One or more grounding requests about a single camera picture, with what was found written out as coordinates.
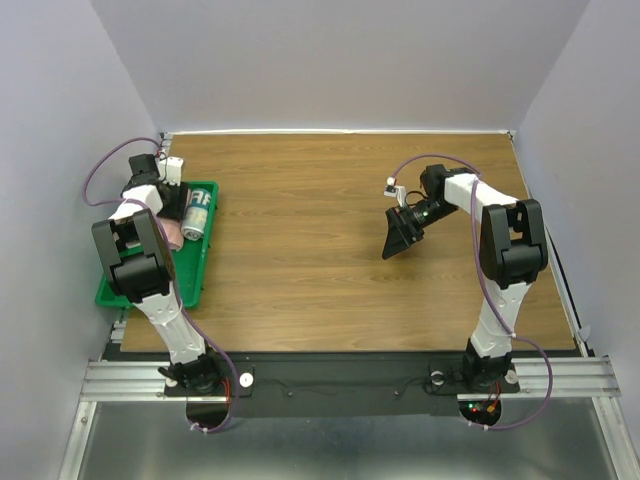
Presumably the rabbit print towel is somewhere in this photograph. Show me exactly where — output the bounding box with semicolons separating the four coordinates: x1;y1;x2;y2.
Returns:
181;188;212;241

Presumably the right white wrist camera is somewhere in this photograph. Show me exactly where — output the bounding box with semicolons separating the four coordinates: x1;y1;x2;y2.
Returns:
383;177;407;207

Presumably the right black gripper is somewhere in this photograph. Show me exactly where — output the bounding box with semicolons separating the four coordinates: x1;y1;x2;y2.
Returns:
382;198;459;259

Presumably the purple cable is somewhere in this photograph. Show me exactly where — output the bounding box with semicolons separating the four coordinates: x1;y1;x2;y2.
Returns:
82;137;240;435
384;154;554;432

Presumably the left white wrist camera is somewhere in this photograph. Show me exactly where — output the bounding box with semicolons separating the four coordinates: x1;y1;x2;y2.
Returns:
157;156;184;186

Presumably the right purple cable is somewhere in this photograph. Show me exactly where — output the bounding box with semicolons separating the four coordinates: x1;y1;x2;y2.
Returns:
384;154;554;432

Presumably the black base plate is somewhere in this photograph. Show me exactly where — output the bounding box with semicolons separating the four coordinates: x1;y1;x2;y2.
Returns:
164;351;521;419

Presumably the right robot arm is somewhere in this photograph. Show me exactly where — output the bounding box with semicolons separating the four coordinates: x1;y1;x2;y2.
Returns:
382;163;548;390

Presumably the pink towel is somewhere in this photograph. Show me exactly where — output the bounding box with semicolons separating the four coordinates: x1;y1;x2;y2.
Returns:
159;217;185;251

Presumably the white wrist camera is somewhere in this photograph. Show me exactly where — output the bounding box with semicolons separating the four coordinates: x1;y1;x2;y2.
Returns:
383;177;407;207
157;156;184;186

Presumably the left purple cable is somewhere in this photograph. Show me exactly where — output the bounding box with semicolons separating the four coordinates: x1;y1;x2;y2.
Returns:
82;137;240;435

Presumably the aluminium frame rail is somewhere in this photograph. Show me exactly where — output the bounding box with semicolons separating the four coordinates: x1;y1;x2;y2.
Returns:
58;132;624;480

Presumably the green plastic tray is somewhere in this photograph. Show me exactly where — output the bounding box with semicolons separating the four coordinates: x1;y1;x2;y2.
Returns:
95;181;219;309

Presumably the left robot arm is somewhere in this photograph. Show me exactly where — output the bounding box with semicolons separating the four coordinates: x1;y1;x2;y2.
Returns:
91;153;223;395

